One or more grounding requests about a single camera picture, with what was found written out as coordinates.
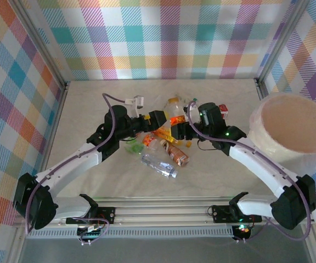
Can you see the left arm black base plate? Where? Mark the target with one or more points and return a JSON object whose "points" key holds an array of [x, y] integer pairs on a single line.
{"points": [[106, 214]]}

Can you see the clear juice bottle orange label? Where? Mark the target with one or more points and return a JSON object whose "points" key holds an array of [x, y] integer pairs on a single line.
{"points": [[177, 109]]}

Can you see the small red box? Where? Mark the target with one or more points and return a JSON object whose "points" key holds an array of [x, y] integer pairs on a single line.
{"points": [[223, 110]]}

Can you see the cream ribbed bin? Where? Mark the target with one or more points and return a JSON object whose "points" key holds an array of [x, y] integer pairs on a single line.
{"points": [[259, 137]]}

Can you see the yellow label orange juice bottle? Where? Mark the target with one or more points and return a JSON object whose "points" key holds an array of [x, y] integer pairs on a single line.
{"points": [[164, 134]]}

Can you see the clear water bottle blue label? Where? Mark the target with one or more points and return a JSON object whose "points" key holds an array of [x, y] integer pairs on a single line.
{"points": [[158, 165]]}

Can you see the controller circuit board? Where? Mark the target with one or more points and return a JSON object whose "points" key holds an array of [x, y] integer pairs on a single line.
{"points": [[242, 228], [90, 231]]}

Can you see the aluminium side rail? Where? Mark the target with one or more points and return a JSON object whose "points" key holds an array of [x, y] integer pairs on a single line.
{"points": [[57, 115], [260, 87]]}

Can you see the green and clear wrapper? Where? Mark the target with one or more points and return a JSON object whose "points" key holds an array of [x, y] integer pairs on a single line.
{"points": [[133, 148]]}

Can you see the left controller circuit board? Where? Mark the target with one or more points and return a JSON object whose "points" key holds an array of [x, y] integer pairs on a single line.
{"points": [[90, 231]]}

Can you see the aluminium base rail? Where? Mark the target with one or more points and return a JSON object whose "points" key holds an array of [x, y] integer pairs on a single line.
{"points": [[160, 212]]}

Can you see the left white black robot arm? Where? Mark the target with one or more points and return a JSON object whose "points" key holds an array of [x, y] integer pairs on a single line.
{"points": [[73, 164]]}

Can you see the right controller circuit board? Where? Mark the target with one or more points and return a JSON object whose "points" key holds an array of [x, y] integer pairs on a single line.
{"points": [[242, 228]]}

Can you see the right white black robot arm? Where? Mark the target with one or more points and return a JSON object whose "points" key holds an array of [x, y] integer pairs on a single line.
{"points": [[256, 164]]}

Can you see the aluminium frame post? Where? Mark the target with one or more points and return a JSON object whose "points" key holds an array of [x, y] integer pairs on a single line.
{"points": [[280, 41], [43, 43]]}

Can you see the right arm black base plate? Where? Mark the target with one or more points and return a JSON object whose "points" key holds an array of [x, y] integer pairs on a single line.
{"points": [[219, 213]]}

